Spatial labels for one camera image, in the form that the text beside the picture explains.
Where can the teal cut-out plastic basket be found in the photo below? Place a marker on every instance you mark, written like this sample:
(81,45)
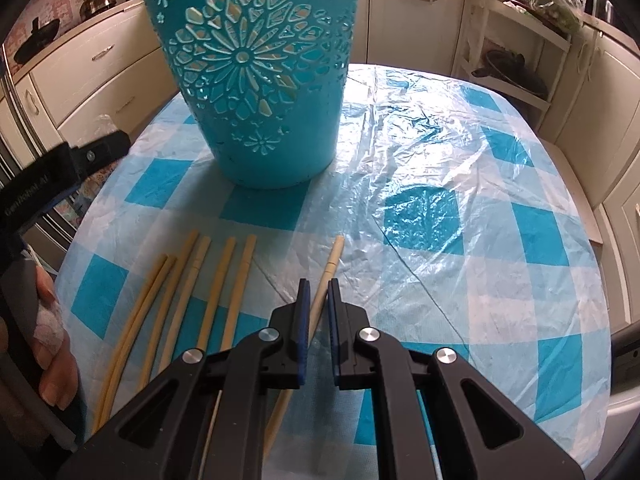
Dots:
(280,135)

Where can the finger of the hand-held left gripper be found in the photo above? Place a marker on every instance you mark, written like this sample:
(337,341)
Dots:
(100,152)

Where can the black frying pan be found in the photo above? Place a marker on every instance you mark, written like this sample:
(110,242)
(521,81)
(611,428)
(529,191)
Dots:
(35,42)

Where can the clear plastic bag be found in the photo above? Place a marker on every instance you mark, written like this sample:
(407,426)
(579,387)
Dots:
(107,124)

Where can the white shelving rack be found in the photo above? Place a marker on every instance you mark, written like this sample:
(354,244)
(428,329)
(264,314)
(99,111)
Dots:
(500,20)

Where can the dark lidded pan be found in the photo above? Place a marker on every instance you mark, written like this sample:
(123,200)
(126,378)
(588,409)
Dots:
(510,75)

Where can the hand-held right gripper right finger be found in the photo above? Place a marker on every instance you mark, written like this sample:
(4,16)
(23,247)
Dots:
(334,330)

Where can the cream tall cupboard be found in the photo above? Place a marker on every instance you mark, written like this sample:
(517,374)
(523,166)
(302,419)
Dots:
(610,110)

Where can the pale wooden bench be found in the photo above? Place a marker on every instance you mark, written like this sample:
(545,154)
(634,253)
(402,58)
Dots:
(575,195)

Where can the cream drawer cabinet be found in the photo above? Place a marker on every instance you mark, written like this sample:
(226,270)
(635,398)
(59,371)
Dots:
(100,70)

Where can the long beige chopstick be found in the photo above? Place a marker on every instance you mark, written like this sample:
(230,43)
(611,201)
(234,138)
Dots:
(325,280)

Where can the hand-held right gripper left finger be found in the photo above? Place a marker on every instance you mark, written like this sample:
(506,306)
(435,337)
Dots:
(301,330)

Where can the blue white checked tablecloth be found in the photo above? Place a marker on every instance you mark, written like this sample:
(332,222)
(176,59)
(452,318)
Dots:
(450,260)

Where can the person's left hand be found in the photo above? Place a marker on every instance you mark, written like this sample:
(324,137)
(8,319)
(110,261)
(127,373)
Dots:
(52,375)

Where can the steel kettle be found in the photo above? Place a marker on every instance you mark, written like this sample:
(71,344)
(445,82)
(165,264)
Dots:
(95,0)

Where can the row of beige chopsticks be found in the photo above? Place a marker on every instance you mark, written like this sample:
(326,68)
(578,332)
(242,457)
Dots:
(220,285)

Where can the plastic bag of greens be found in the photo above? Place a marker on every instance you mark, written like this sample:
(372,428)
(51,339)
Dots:
(550,0)

